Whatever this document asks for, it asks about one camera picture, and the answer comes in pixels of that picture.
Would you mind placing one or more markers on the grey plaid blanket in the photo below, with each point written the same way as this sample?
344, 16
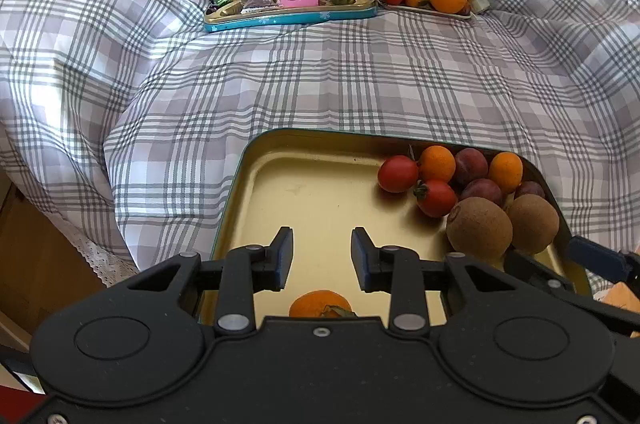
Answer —
150, 78

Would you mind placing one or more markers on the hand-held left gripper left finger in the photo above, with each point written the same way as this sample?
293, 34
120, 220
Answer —
280, 261

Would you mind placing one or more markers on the red object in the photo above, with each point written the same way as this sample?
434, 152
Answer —
15, 404

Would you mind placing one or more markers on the brown kiwi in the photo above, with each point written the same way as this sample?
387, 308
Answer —
534, 224
479, 228

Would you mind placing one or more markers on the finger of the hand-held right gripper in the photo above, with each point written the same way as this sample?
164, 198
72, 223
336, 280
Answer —
595, 254
535, 271

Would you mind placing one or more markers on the dark purple plum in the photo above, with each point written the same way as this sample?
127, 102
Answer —
482, 192
530, 190
471, 166

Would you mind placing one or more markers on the dark purple snack packet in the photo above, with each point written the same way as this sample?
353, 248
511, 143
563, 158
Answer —
257, 1

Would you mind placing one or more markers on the red cherry tomato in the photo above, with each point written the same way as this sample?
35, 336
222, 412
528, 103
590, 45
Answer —
397, 174
436, 199

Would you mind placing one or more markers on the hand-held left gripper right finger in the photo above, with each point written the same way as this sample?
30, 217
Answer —
362, 259

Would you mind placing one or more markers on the gold tin tray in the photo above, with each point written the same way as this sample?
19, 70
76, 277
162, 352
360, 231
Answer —
320, 204

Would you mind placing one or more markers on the blue tin tray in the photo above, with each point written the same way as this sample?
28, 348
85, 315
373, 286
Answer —
290, 17

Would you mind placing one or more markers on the white fruit tray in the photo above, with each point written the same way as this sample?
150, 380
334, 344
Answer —
430, 11

